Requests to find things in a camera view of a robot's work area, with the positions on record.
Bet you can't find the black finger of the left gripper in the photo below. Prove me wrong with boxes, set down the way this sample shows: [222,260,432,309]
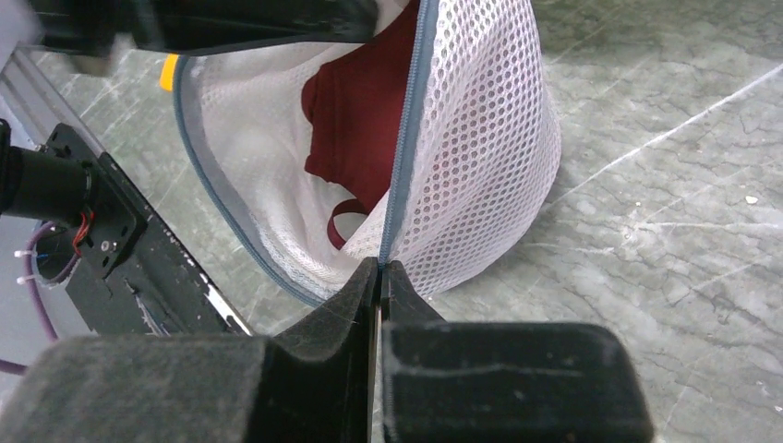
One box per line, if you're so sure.
[25,0,379,58]

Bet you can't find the yellow white small block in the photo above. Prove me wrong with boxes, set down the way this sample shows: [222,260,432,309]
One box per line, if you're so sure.
[159,54,179,92]

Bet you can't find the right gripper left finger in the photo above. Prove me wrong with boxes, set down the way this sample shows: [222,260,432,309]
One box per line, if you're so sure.
[1,258,379,442]

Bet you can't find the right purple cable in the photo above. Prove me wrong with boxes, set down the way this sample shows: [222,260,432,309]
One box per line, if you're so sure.
[0,221,84,376]

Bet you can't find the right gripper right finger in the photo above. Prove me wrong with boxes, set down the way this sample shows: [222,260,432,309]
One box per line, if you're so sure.
[380,261,655,442]

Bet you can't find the dark red bra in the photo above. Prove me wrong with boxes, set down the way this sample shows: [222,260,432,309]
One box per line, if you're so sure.
[301,1,419,249]

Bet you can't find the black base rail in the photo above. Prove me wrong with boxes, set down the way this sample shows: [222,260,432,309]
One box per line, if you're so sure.
[0,119,252,338]

